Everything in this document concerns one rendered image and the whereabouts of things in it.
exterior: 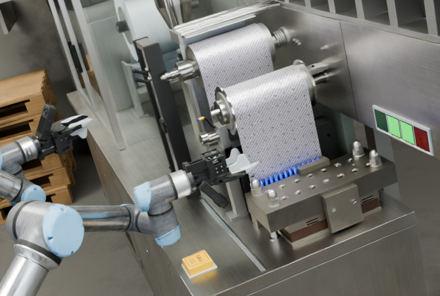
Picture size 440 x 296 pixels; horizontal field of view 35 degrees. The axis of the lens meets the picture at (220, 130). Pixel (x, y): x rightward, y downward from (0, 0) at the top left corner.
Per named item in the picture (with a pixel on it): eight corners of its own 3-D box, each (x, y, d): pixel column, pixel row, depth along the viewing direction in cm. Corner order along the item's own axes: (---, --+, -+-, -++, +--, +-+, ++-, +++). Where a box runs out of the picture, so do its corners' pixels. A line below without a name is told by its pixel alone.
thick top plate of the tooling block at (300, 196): (249, 211, 202) (244, 193, 200) (368, 164, 212) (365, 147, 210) (270, 233, 188) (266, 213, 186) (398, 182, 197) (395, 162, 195)
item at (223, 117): (212, 106, 207) (215, 97, 200) (218, 104, 207) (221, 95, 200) (222, 129, 205) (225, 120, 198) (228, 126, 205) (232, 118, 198)
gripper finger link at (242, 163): (258, 150, 197) (226, 160, 196) (262, 169, 199) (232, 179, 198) (255, 147, 200) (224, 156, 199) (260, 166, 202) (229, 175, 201)
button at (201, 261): (183, 265, 197) (181, 258, 196) (206, 256, 199) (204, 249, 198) (190, 277, 191) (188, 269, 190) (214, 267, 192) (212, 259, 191)
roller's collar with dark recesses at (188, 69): (177, 80, 225) (172, 61, 223) (195, 74, 227) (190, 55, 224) (183, 84, 219) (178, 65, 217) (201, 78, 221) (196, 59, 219)
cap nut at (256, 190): (249, 193, 200) (245, 179, 198) (260, 188, 200) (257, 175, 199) (254, 198, 196) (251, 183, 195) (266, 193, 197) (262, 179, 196)
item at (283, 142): (251, 186, 205) (237, 129, 199) (321, 160, 211) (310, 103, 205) (252, 187, 205) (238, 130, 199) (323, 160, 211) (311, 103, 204)
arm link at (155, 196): (137, 209, 199) (129, 183, 196) (173, 196, 202) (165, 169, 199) (143, 220, 192) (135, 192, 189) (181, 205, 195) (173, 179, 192)
